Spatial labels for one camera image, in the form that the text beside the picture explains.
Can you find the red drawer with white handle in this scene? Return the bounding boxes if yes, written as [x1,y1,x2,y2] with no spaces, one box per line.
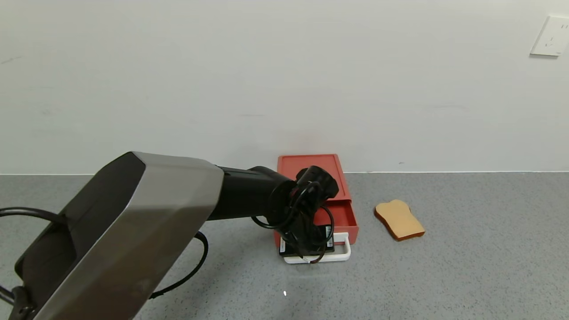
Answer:
[273,199,360,264]

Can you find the toast bread slice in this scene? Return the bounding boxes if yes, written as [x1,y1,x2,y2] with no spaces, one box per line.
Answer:
[374,199,425,242]

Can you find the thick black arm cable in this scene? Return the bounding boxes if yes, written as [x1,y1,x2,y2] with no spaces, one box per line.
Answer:
[0,207,209,307]

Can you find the white wall socket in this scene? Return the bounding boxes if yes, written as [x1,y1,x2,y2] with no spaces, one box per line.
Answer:
[529,16,569,57]

